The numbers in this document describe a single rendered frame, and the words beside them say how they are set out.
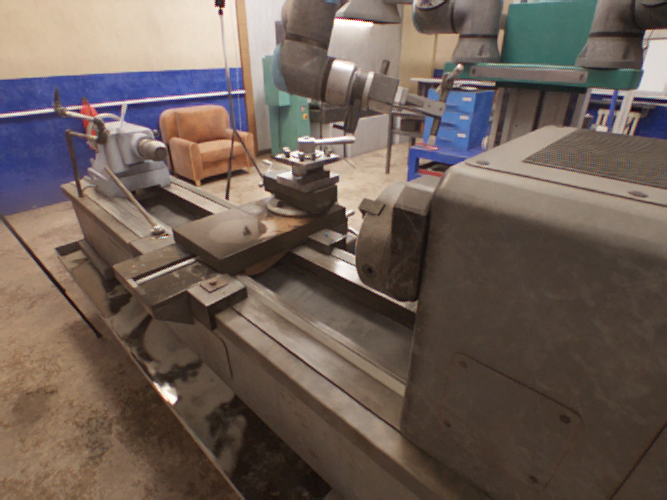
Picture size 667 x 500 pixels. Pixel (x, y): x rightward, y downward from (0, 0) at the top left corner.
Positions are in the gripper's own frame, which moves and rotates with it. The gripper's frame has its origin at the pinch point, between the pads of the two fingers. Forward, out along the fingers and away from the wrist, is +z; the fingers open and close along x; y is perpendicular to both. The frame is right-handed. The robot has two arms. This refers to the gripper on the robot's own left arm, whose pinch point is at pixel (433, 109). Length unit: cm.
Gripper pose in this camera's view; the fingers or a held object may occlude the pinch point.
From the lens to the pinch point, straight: 79.9
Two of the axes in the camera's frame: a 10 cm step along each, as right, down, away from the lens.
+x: 1.2, -2.2, 9.7
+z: 9.6, 2.9, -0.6
